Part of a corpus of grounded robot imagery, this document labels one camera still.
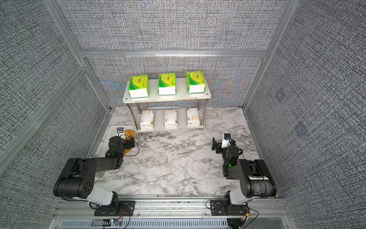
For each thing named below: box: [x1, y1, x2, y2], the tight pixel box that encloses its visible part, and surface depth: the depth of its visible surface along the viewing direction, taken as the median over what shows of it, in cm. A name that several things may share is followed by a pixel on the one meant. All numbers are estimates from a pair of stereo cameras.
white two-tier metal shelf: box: [122, 78, 212, 132], surface depth 81 cm
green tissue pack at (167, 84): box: [157, 72, 177, 96], surface depth 79 cm
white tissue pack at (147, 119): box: [139, 109, 155, 129], surface depth 100 cm
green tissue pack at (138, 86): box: [128, 74, 150, 99], surface depth 78 cm
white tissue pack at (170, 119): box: [164, 109, 178, 128], surface depth 100 cm
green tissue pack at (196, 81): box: [186, 70, 207, 94], surface depth 80 cm
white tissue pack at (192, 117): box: [186, 107, 200, 127], surface depth 100 cm
